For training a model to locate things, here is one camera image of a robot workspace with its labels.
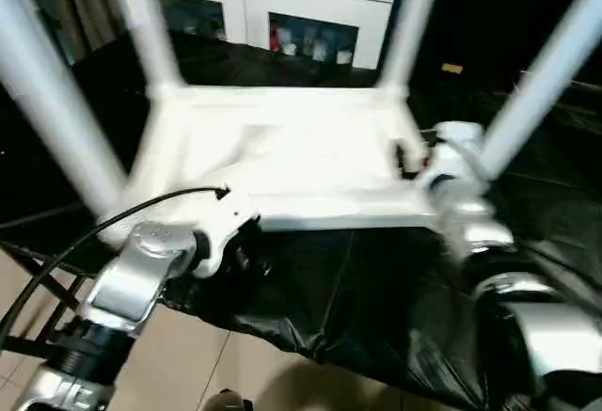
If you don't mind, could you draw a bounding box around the white plastic table leg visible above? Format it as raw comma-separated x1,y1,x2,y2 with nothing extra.
0,0,132,225
104,0,188,98
374,0,449,98
478,0,602,187

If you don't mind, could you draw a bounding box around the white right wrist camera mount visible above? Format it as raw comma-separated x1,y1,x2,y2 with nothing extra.
420,120,491,197

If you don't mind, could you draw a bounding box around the black plastic mat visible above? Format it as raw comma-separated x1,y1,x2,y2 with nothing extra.
0,34,602,405

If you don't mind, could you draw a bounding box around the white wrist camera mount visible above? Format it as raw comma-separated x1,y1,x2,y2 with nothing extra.
420,120,491,197
191,186,263,279

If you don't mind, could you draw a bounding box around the black folding table frame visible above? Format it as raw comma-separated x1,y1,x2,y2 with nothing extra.
0,240,96,361

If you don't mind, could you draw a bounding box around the white plastic table top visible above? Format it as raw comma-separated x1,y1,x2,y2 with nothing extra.
95,83,442,253

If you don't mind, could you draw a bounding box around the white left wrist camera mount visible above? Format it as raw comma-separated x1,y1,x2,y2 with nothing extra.
191,186,263,279

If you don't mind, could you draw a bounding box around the brown rounded object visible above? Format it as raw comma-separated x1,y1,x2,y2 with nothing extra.
205,388,254,411

